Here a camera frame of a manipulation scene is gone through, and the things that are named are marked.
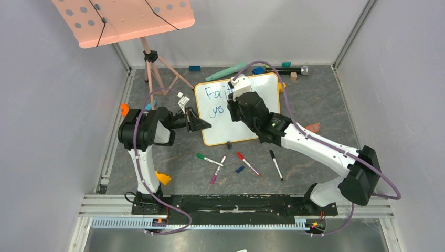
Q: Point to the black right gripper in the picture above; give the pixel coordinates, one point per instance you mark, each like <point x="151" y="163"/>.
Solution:
<point x="233" y="111"/>

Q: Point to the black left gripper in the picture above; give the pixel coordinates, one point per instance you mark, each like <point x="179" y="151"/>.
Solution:
<point x="193" y="123"/>

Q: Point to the yellow framed whiteboard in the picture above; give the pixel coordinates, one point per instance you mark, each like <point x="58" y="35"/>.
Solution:
<point x="211" y="99"/>

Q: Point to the blue marker cap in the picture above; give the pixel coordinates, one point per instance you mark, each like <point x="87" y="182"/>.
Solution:
<point x="239" y="169"/>

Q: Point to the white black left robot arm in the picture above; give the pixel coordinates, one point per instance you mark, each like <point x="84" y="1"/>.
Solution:
<point x="141" y="130"/>

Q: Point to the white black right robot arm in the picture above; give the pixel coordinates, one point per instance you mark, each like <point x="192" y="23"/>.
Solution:
<point x="356" y="169"/>

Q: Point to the green whiteboard marker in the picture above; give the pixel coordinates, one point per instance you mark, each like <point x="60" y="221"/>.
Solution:
<point x="200" y="156"/>

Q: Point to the red whiteboard marker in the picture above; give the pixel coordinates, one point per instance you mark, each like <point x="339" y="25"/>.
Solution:
<point x="247" y="163"/>

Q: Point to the black whiteboard marker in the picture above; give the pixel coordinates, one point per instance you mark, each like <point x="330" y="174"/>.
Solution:
<point x="276" y="165"/>

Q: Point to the pink whiteboard marker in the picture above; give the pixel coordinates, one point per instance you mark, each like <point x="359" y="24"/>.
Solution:
<point x="217" y="171"/>

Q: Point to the yellow cylinder toy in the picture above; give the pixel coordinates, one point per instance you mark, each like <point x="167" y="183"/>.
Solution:
<point x="281" y="86"/>

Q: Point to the blue brick behind board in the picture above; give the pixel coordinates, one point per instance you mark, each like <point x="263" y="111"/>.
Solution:
<point x="258" y="71"/>

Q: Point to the teal toy tube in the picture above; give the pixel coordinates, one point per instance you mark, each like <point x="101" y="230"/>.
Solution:
<point x="225" y="72"/>

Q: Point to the tan wooden cube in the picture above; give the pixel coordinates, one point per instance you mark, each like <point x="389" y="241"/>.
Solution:
<point x="293" y="76"/>

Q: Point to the dark blue brick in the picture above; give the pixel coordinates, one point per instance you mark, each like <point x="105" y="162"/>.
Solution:
<point x="194" y="68"/>

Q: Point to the yellow wedge block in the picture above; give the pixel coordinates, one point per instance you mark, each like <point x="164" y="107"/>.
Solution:
<point x="163" y="178"/>

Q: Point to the black silver microphone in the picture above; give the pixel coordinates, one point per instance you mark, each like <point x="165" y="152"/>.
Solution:
<point x="288" y="70"/>

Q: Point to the orange half-round block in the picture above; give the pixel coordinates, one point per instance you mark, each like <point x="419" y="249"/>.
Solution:
<point x="315" y="128"/>

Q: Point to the orange toy block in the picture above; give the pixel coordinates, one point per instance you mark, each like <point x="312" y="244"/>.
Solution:
<point x="124" y="109"/>

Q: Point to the pink music stand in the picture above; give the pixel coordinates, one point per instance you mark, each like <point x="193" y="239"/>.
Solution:
<point x="102" y="22"/>

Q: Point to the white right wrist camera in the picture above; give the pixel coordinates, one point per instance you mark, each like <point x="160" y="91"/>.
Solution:
<point x="240" y="85"/>

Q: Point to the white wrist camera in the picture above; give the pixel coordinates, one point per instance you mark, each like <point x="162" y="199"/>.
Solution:
<point x="240" y="85"/>
<point x="183" y="101"/>

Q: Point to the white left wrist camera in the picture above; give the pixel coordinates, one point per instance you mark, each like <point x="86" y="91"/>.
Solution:
<point x="183" y="101"/>

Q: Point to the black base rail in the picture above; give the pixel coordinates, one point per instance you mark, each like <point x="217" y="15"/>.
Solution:
<point x="231" y="209"/>

